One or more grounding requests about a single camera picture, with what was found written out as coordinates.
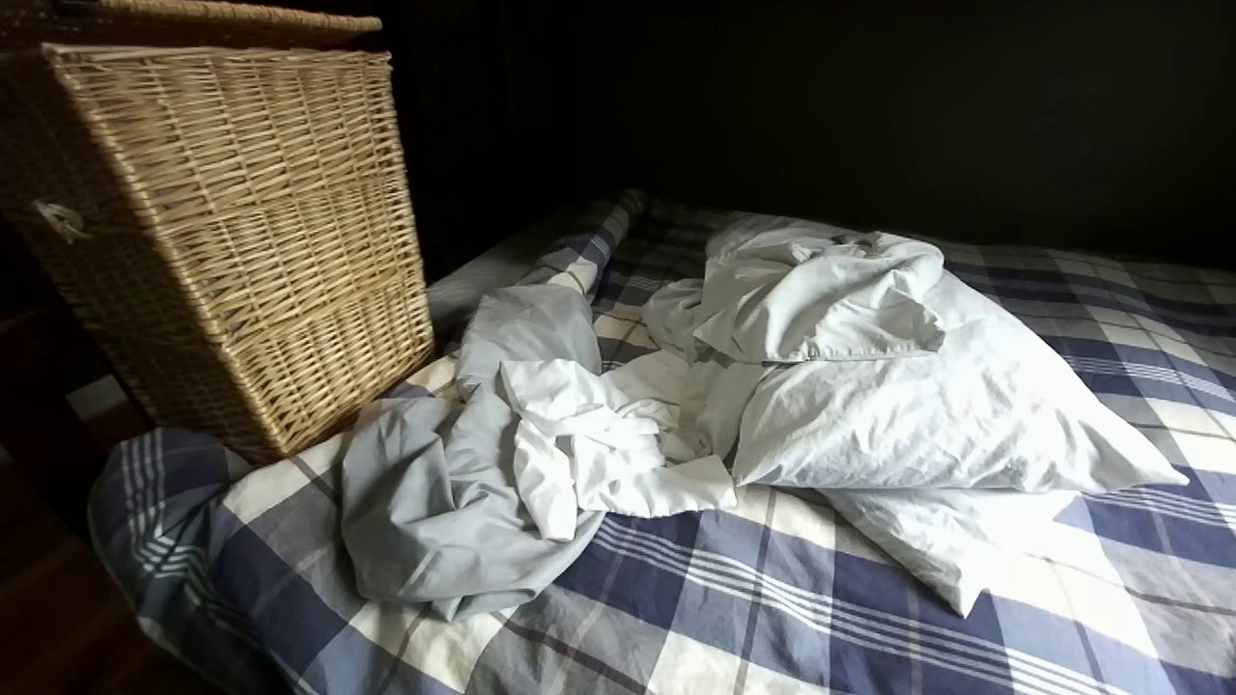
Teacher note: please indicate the wicker laundry basket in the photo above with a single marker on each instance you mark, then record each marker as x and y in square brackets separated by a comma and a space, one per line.
[232, 226]

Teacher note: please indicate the grey crumpled sheet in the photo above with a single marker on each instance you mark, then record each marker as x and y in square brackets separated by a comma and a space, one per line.
[478, 498]

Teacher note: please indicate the white crumpled pillow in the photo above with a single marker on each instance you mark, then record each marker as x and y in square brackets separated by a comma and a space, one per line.
[855, 365]

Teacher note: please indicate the blue plaid bed duvet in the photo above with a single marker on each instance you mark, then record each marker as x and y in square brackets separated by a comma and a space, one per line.
[242, 568]

